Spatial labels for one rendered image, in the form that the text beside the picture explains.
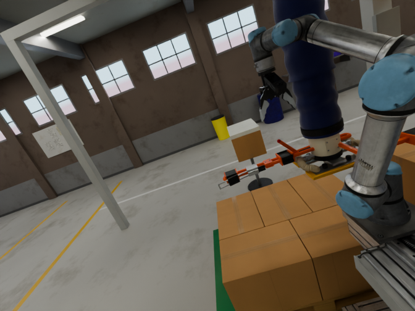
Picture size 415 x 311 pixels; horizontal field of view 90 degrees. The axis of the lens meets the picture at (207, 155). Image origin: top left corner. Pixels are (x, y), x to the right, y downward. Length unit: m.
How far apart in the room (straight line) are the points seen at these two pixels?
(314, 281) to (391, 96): 1.36
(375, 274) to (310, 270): 0.69
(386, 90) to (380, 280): 0.65
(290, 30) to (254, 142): 2.14
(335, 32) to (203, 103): 6.10
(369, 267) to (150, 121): 6.63
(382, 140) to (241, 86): 6.31
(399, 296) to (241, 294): 0.98
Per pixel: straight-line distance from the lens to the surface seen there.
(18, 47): 3.89
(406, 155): 1.75
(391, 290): 1.01
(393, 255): 1.09
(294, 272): 1.65
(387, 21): 2.69
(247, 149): 2.88
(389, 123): 0.72
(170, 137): 7.06
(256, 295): 1.75
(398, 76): 0.65
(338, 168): 1.39
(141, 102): 7.07
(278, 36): 0.84
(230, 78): 6.86
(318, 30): 0.91
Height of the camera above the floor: 1.76
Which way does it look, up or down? 18 degrees down
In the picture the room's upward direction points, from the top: 21 degrees counter-clockwise
